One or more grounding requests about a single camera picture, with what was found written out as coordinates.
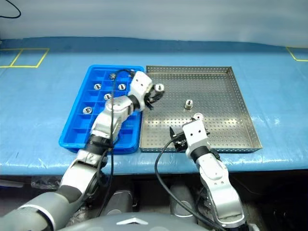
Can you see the perforated steel tray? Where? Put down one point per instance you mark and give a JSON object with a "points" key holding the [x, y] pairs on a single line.
{"points": [[216, 101]]}

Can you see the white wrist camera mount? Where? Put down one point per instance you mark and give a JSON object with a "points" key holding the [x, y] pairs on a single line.
{"points": [[140, 84], [196, 134]]}

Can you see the dark rounded shape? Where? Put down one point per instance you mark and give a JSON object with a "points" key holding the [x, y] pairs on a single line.
{"points": [[119, 202], [181, 201]]}

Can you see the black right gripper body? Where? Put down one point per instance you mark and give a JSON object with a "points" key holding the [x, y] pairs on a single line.
{"points": [[180, 142]]}

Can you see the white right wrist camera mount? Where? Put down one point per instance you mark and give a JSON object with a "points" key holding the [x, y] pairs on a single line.
{"points": [[196, 134]]}

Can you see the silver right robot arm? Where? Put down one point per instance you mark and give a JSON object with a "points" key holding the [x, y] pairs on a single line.
{"points": [[216, 178]]}

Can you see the grey robot torso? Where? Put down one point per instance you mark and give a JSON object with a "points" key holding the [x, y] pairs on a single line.
{"points": [[134, 221]]}

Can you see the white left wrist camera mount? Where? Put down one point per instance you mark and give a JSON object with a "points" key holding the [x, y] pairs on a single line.
{"points": [[140, 84]]}

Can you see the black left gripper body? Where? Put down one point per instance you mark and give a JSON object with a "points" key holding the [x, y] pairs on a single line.
{"points": [[149, 96]]}

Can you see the blue plastic compartment tray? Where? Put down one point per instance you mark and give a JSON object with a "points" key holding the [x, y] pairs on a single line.
{"points": [[79, 106]]}

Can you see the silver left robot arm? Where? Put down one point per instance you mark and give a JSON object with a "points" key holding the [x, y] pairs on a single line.
{"points": [[108, 120]]}

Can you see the metal roller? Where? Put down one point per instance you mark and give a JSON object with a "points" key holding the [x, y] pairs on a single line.
{"points": [[112, 76], [97, 86], [107, 96], [158, 87], [188, 105], [122, 86], [87, 110], [198, 117]]}

